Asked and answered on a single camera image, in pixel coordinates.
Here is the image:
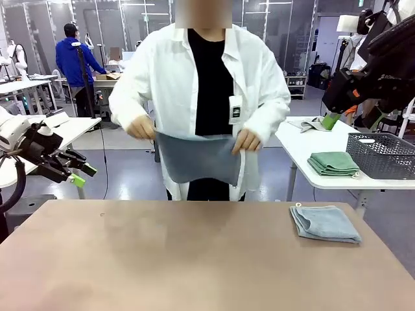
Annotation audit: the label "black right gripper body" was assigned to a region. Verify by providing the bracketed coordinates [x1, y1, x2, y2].
[356, 48, 415, 109]

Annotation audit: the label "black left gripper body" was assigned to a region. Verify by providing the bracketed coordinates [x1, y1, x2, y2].
[19, 138, 65, 171]

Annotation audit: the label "green towel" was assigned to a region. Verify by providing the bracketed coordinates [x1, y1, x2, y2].
[307, 151, 361, 179]

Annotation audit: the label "light blue terry towel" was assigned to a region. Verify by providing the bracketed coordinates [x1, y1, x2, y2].
[154, 130, 246, 188]
[289, 202, 362, 245]

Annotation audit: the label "person's right forearm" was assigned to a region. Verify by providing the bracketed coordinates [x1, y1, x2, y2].
[108, 82, 153, 129]

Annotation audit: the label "person's left forearm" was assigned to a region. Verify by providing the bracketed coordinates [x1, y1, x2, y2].
[255, 97, 292, 143]

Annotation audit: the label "grey plastic basket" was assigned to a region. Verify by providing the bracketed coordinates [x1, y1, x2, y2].
[345, 132, 415, 181]

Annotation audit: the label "person's right hand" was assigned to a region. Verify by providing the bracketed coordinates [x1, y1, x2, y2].
[125, 115, 158, 140]

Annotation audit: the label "person's left hand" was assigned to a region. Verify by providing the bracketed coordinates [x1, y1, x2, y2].
[231, 128, 263, 155]

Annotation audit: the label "black trolley cart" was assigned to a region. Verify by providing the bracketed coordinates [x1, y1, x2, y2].
[384, 108, 415, 135]

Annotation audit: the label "black bags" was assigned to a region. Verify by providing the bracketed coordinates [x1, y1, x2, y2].
[307, 63, 332, 91]

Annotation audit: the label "mannequin in white blouse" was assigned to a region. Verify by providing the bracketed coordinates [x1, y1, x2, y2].
[350, 32, 369, 71]

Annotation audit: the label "wooden shoe shelf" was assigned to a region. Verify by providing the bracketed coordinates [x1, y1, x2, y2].
[284, 75, 308, 100]

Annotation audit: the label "grey towel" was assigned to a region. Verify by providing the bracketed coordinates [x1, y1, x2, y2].
[287, 117, 333, 134]

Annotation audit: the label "grey plastic step stool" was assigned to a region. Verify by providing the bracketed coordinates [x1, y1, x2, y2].
[5, 193, 58, 235]

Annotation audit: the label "black light stand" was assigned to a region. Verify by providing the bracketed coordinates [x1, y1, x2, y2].
[332, 34, 351, 74]

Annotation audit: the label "white side table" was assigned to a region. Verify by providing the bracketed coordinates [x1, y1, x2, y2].
[274, 115, 415, 222]

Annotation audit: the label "long white workbench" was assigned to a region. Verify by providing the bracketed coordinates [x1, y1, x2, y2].
[0, 78, 63, 115]

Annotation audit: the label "white desk with box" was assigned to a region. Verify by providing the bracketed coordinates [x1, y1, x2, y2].
[93, 73, 121, 121]

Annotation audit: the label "black tripod pole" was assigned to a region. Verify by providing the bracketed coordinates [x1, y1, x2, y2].
[71, 41, 98, 119]

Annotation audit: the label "person in blue hoodie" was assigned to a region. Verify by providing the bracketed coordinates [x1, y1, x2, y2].
[54, 22, 108, 118]

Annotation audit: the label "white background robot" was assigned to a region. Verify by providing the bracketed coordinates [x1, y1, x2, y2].
[0, 40, 30, 82]

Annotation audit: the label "white id badge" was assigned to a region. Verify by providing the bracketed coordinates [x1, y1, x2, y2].
[228, 95, 243, 125]

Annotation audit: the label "person in white shirt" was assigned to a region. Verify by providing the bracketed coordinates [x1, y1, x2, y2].
[108, 0, 292, 202]

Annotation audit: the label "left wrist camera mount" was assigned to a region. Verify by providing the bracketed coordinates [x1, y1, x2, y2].
[30, 119, 64, 148]

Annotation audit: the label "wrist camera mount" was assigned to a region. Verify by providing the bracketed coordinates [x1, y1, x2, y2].
[337, 8, 395, 61]
[30, 119, 64, 148]

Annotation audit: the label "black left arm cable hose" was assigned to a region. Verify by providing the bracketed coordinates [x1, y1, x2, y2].
[0, 154, 27, 214]

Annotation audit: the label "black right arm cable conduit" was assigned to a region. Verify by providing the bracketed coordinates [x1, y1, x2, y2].
[368, 12, 415, 58]

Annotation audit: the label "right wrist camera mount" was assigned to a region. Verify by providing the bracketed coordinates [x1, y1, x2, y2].
[337, 8, 395, 61]

